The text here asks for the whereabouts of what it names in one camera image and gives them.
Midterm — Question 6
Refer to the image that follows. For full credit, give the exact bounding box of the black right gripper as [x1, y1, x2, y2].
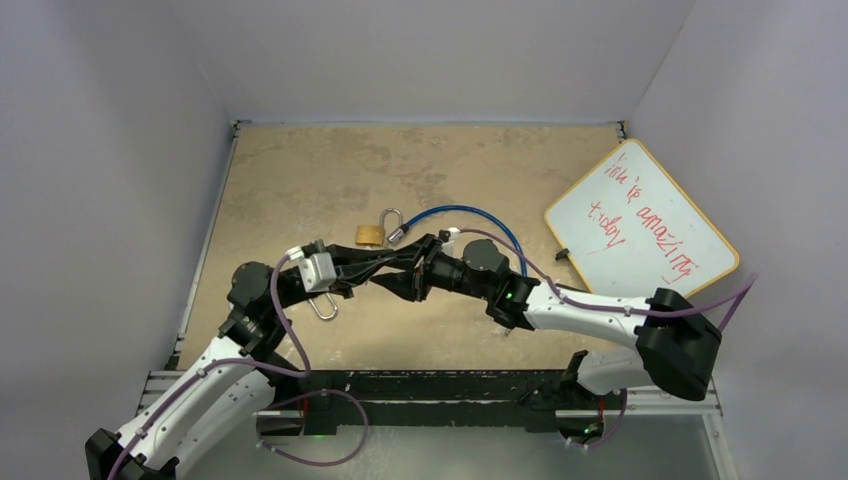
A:
[371, 235, 492, 304]

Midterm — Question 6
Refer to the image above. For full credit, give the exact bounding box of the blue cable lock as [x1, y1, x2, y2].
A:
[386, 205, 530, 280]

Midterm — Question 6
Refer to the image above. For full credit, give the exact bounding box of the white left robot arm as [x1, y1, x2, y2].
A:
[84, 241, 424, 479]

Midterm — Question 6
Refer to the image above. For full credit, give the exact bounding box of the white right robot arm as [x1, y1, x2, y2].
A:
[371, 235, 722, 407]

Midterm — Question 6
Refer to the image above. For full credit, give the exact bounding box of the orange long shackle padlock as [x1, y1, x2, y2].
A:
[308, 293, 339, 322]

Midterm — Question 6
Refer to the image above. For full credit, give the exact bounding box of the yellow framed whiteboard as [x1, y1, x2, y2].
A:
[544, 139, 740, 297]

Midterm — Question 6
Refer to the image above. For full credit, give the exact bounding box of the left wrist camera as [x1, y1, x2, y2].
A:
[286, 239, 336, 293]

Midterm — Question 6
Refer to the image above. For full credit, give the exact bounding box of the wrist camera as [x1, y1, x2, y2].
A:
[438, 227, 461, 258]
[286, 239, 336, 293]

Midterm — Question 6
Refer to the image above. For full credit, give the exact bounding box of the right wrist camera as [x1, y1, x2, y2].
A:
[438, 227, 461, 258]

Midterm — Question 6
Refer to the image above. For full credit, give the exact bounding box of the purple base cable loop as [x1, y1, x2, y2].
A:
[255, 389, 370, 468]

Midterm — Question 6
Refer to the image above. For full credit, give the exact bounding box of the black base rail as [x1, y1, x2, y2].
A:
[254, 351, 627, 442]

